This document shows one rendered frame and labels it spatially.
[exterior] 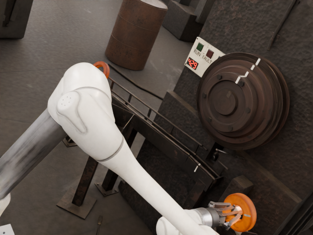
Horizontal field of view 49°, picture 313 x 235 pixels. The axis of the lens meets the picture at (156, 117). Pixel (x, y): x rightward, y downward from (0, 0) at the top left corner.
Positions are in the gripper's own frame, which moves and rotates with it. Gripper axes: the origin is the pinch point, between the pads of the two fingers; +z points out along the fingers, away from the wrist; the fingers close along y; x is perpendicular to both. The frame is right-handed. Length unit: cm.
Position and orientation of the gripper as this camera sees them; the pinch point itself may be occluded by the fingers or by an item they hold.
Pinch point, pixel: (240, 209)
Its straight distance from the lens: 149.2
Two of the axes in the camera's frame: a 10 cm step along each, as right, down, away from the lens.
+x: 3.4, -8.1, -4.8
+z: 8.1, -0.2, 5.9
